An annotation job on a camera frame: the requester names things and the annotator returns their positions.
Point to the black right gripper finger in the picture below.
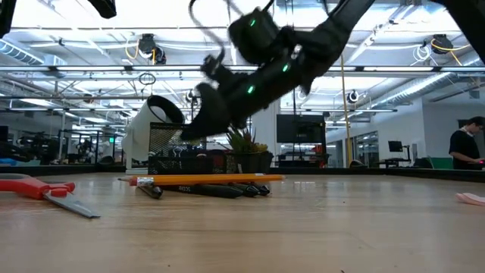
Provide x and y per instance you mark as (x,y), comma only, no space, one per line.
(208,113)

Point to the small black binder clip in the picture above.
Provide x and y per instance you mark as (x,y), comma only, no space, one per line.
(177,152)

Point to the orange pencil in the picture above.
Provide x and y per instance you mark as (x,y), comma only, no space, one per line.
(212,179)

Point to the black pen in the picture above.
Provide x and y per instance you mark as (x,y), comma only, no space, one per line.
(264,189)
(204,190)
(153,191)
(248,189)

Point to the pink sticky note pad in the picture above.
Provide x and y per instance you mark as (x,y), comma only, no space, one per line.
(471,199)

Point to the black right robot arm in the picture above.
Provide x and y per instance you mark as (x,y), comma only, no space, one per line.
(326,34)

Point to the black mesh desk organizer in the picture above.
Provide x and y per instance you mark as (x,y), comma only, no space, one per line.
(166,140)

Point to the potted green succulent plant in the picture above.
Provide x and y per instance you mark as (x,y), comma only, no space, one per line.
(252,163)

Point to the white desk spotlight lamp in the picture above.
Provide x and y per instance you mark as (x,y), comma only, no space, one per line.
(138,140)

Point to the small black desk monitor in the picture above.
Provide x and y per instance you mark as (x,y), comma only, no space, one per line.
(395,146)

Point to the person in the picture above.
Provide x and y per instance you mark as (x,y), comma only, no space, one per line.
(464,146)

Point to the black wall television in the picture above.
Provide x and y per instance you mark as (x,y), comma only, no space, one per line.
(300,129)

